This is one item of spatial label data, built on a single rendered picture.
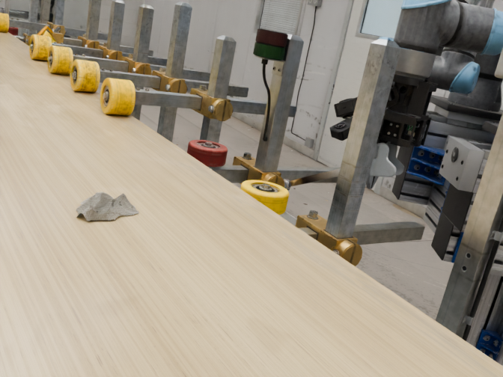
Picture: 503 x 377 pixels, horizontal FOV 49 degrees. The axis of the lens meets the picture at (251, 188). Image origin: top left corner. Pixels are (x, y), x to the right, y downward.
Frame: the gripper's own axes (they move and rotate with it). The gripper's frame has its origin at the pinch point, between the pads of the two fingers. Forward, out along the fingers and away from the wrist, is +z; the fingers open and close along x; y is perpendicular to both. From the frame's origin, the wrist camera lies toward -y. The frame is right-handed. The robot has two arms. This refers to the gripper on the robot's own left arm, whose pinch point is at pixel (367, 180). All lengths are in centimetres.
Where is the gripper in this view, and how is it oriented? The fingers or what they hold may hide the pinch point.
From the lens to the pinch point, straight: 105.8
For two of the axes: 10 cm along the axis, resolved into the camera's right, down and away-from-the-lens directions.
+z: -1.9, 9.4, 2.9
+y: 7.8, 3.2, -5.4
